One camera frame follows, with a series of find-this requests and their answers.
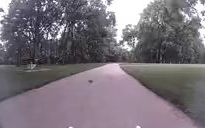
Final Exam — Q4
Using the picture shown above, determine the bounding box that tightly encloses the grass lawn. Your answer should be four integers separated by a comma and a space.
0, 62, 108, 104
119, 62, 205, 128

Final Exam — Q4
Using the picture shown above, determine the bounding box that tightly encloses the grey gravel path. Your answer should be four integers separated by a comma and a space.
0, 62, 201, 128

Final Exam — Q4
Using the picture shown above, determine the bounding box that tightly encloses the picnic table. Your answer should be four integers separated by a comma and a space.
21, 57, 41, 71

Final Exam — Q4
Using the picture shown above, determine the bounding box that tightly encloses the wood of trees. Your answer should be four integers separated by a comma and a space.
0, 0, 205, 66

